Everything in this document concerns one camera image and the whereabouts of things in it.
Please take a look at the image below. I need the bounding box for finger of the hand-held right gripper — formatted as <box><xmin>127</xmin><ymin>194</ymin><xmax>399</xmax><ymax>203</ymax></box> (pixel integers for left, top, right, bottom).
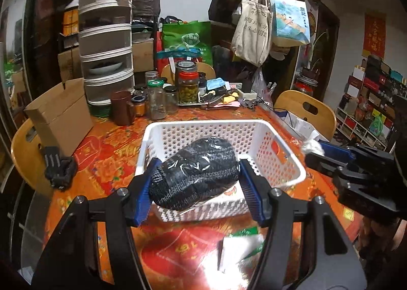
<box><xmin>305</xmin><ymin>152</ymin><xmax>353</xmax><ymax>179</ymax></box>
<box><xmin>318</xmin><ymin>141</ymin><xmax>360</xmax><ymax>163</ymax></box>

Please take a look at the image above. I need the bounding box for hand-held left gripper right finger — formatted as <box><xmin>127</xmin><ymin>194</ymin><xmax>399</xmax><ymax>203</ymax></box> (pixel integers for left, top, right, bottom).
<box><xmin>238</xmin><ymin>158</ymin><xmax>368</xmax><ymax>290</ymax></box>

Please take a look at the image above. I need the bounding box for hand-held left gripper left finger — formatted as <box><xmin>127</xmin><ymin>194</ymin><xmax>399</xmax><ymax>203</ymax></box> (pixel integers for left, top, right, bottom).
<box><xmin>32</xmin><ymin>157</ymin><xmax>163</xmax><ymax>290</ymax></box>

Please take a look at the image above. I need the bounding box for white packet with red print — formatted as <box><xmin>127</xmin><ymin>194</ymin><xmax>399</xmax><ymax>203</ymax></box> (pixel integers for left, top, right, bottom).
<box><xmin>203</xmin><ymin>187</ymin><xmax>247</xmax><ymax>206</ymax></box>

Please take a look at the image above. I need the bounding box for white perforated plastic basket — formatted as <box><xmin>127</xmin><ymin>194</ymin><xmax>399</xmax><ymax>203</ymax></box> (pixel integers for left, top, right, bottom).
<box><xmin>136</xmin><ymin>119</ymin><xmax>306</xmax><ymax>222</ymax></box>

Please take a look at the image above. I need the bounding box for dark knitted sock bundle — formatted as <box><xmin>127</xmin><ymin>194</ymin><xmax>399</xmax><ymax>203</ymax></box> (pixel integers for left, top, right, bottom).
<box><xmin>149</xmin><ymin>137</ymin><xmax>240</xmax><ymax>211</ymax></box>

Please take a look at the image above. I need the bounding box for person's right hand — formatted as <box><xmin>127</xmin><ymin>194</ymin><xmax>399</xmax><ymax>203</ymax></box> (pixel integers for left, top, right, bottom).
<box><xmin>359</xmin><ymin>215</ymin><xmax>404</xmax><ymax>257</ymax></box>

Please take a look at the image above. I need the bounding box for red floral tablecloth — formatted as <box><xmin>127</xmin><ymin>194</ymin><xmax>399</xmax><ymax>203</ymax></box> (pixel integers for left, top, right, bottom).
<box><xmin>45</xmin><ymin>102</ymin><xmax>366</xmax><ymax>290</ymax></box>

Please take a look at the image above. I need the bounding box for green foil packet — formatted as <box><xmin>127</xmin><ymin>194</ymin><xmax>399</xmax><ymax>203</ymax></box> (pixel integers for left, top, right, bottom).
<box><xmin>218</xmin><ymin>226</ymin><xmax>268</xmax><ymax>273</ymax></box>

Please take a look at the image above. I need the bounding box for shelf of small boxes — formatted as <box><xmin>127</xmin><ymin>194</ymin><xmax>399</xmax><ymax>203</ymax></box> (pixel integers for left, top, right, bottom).
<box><xmin>335</xmin><ymin>55</ymin><xmax>407</xmax><ymax>151</ymax></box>

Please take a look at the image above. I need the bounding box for small orange jar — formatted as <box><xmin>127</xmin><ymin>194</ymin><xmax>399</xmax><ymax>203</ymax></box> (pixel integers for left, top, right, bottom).
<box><xmin>132</xmin><ymin>96</ymin><xmax>147</xmax><ymax>117</ymax></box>

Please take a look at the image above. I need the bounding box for brown mug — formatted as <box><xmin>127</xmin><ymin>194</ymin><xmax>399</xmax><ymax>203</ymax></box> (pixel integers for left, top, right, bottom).
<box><xmin>110</xmin><ymin>91</ymin><xmax>137</xmax><ymax>126</ymax></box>

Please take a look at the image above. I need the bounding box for black clamp holder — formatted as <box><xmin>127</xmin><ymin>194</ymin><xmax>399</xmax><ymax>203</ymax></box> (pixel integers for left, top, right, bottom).
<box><xmin>43</xmin><ymin>145</ymin><xmax>77</xmax><ymax>189</ymax></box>

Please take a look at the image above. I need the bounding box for green-lidded glass jar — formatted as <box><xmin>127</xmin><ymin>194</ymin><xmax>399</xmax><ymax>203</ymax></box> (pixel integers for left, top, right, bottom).
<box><xmin>147</xmin><ymin>80</ymin><xmax>167</xmax><ymax>120</ymax></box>

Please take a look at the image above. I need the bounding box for black-lidded glass jar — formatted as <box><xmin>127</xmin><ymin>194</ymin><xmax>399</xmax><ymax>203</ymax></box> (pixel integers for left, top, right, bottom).
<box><xmin>164</xmin><ymin>86</ymin><xmax>179</xmax><ymax>115</ymax></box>

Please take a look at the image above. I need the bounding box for clear hanging plastic bag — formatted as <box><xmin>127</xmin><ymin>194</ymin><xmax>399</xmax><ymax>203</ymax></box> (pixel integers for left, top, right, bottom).
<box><xmin>251</xmin><ymin>68</ymin><xmax>274</xmax><ymax>103</ymax></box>

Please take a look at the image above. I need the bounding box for open cardboard box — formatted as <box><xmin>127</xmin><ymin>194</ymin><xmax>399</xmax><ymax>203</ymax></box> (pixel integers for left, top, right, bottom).
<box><xmin>24</xmin><ymin>78</ymin><xmax>94</xmax><ymax>157</ymax></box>

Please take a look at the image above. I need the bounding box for red-lidded glass jar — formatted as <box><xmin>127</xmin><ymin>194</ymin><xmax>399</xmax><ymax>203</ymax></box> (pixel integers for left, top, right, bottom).
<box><xmin>177</xmin><ymin>71</ymin><xmax>200</xmax><ymax>104</ymax></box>

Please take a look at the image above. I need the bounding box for blue face mask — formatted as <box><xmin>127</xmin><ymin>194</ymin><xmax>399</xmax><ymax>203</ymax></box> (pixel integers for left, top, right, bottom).
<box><xmin>206</xmin><ymin>78</ymin><xmax>230</xmax><ymax>90</ymax></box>

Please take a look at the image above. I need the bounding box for blue printed paper bag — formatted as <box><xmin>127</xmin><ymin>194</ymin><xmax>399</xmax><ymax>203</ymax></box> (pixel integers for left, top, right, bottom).
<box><xmin>272</xmin><ymin>0</ymin><xmax>311</xmax><ymax>47</ymax></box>

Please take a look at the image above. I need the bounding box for brown cardboard box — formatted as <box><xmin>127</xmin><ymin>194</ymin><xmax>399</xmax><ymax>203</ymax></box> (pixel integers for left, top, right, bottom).
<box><xmin>132</xmin><ymin>39</ymin><xmax>156</xmax><ymax>73</ymax></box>

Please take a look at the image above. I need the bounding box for beige canvas tote bag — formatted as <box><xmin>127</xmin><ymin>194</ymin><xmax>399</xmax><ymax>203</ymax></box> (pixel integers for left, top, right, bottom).
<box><xmin>230</xmin><ymin>0</ymin><xmax>274</xmax><ymax>67</ymax></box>

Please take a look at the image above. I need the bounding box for stacked white drawer unit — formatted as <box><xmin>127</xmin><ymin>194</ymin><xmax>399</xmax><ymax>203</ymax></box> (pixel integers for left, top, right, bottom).
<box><xmin>78</xmin><ymin>0</ymin><xmax>136</xmax><ymax>116</ymax></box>

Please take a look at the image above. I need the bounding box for green shopping bag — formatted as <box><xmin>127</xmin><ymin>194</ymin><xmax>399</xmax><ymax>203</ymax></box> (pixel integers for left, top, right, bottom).
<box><xmin>161</xmin><ymin>17</ymin><xmax>213</xmax><ymax>66</ymax></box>

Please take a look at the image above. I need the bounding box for dark mirrored cabinet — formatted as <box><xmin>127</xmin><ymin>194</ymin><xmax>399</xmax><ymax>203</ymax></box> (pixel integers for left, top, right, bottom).
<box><xmin>0</xmin><ymin>0</ymin><xmax>80</xmax><ymax>113</ymax></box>

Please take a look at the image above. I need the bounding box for red wall scroll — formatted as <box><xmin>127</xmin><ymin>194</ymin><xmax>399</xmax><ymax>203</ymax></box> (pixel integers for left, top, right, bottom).
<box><xmin>362</xmin><ymin>13</ymin><xmax>387</xmax><ymax>58</ymax></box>

